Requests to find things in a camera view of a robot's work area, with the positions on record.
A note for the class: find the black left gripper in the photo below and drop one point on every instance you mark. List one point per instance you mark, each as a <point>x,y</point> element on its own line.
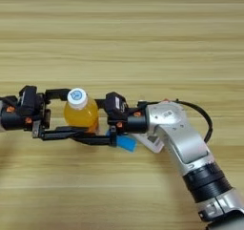
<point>19,117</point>

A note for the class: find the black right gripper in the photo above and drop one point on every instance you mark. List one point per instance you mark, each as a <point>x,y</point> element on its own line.
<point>130,122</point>

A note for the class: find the orange juice bottle white cap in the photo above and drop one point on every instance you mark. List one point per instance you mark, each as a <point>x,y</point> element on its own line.
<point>81,114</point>

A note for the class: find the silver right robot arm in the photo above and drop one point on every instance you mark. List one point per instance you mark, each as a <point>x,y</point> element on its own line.
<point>181,132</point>

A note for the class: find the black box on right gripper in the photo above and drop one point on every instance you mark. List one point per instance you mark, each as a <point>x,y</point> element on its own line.
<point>115,102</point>

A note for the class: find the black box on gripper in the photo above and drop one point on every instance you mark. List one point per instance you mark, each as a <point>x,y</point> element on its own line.
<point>115,102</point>
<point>28,98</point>

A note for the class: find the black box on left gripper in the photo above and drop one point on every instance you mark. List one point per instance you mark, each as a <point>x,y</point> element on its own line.
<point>28,98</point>

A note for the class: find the blue rectangular block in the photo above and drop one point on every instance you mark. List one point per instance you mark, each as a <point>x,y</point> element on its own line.
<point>127,143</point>

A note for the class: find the white remote control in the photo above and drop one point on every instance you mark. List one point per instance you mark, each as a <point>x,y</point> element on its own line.
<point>152,143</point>

